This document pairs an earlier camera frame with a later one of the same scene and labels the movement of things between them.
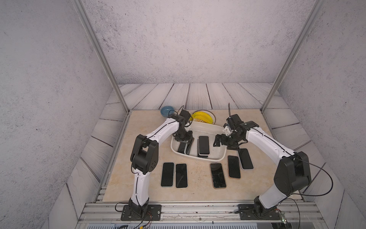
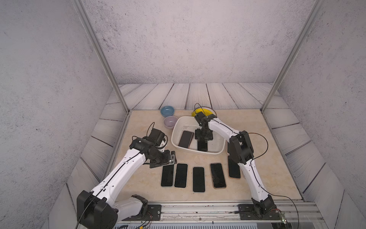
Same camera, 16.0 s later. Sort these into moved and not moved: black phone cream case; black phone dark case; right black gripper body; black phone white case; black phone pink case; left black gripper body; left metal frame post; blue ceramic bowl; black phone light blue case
Moved: right black gripper body; black phone dark case; left black gripper body
Not moved: black phone light blue case; blue ceramic bowl; black phone cream case; black phone pink case; left metal frame post; black phone white case
